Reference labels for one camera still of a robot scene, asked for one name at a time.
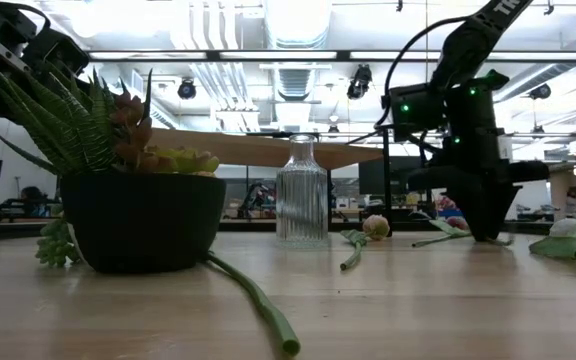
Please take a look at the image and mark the wooden shelf black legs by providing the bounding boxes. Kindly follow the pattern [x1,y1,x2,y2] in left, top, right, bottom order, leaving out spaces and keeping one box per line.
[148,124,394,236]

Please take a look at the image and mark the black hanging camera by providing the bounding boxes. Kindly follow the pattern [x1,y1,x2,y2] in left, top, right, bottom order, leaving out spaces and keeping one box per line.
[528,82,553,101]
[177,77,198,101]
[346,63,374,101]

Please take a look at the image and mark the black overhead frame beam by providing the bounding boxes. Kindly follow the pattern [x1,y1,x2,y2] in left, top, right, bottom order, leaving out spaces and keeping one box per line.
[86,48,576,64]

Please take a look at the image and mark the white artificial tulip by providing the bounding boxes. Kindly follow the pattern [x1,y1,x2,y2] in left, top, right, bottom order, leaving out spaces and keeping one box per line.
[528,212,576,296]

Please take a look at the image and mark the person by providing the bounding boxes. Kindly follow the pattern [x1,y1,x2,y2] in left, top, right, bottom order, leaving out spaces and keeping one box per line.
[20,185,49,217]

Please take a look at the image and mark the red artificial tulip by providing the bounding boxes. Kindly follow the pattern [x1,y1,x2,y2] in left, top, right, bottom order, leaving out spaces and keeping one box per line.
[201,249,302,358]

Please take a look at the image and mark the orange yellow artificial tulip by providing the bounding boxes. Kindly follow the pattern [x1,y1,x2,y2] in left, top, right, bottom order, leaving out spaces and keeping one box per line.
[339,213,392,272]

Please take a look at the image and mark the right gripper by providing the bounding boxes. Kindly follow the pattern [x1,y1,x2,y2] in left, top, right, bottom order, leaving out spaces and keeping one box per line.
[407,128,552,243]

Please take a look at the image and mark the succulents in black bowl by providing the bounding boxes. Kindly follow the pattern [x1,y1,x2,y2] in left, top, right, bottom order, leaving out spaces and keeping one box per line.
[0,64,228,275]

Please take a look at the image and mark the clear ribbed glass vase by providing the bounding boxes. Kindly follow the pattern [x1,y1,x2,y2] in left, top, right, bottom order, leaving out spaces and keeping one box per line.
[274,133,330,250]

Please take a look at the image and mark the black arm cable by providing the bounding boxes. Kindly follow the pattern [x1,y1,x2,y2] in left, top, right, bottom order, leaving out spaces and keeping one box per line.
[374,14,472,132]

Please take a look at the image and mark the pink artificial tulip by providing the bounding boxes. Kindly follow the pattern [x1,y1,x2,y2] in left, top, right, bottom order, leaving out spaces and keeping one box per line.
[411,214,515,249]

